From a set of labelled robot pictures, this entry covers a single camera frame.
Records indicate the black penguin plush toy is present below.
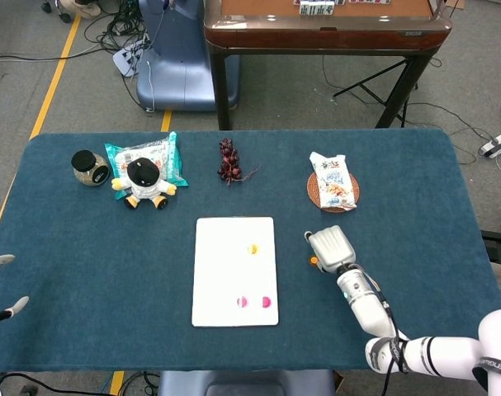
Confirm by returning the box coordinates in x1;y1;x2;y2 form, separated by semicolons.
111;157;177;210

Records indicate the grey blue robot pedestal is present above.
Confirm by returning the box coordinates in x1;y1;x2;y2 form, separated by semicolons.
157;370;337;396

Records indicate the black cable tangle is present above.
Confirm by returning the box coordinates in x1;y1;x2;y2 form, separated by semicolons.
81;0;152;57

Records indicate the thin black floor cable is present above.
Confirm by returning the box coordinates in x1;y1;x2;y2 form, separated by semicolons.
404;101;497;166

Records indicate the brown mahjong table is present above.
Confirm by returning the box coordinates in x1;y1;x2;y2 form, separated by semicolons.
203;0;453;131

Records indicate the green print mahjong tile row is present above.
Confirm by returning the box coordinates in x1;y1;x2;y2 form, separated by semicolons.
298;0;337;17

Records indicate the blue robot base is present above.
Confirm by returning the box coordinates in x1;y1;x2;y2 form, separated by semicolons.
135;0;241;112

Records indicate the person in black clothes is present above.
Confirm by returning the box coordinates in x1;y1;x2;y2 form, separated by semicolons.
59;0;103;20

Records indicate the white power strip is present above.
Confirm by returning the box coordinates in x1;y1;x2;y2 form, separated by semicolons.
477;130;501;159
111;39;150;78

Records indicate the chrome swivel stool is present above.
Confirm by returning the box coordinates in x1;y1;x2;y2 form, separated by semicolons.
41;0;73;24

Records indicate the blue table cloth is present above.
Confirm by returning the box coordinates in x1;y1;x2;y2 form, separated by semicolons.
0;128;501;372

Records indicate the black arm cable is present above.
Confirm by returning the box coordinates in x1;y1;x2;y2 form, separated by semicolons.
352;266;410;395

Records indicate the white snack bag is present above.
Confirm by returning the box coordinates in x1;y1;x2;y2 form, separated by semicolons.
309;151;359;212

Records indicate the brown woven coaster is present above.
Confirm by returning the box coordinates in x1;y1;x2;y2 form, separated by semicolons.
306;171;361;214

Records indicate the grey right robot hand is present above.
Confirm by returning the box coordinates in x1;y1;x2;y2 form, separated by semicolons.
304;224;357;274

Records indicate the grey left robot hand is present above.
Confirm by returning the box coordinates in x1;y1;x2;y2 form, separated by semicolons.
0;254;31;327

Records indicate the black cable under table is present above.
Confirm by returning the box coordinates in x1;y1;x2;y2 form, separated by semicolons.
0;370;116;396

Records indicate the dark red grape bunch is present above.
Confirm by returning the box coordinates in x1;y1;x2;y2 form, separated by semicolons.
216;138;262;186

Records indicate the white rectangular board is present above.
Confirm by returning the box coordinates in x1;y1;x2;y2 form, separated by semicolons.
191;216;280;328

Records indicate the long black floor cable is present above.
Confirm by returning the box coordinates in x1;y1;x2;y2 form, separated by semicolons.
0;43;111;63

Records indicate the teal snack bag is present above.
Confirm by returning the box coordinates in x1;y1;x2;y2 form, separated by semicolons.
104;131;190;201

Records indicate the glass jar black lid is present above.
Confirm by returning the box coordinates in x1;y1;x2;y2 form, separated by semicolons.
70;150;111;187

